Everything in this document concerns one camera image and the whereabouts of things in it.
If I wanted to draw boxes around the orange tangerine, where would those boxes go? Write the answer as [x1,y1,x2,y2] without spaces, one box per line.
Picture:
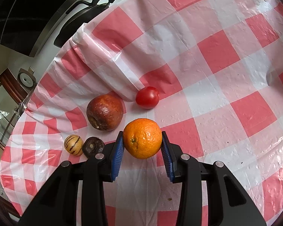
[123,118,162,159]

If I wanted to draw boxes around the small red tomato back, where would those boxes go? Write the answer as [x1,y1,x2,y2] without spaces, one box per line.
[135,86,159,109]

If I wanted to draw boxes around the yellow striped pepino melon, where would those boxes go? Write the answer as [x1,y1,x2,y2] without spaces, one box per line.
[64,135,83,156]

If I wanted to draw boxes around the dark mangosteen near tangerine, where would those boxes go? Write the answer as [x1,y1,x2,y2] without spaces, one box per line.
[82,137,105,159]

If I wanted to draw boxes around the brown red apple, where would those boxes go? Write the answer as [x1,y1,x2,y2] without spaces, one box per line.
[86,94,124,131]

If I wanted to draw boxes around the red checkered tablecloth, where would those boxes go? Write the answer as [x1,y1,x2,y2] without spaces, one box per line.
[0,0,283,225]

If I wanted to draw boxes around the black range hood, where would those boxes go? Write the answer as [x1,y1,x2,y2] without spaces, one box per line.
[0,0,78,57]

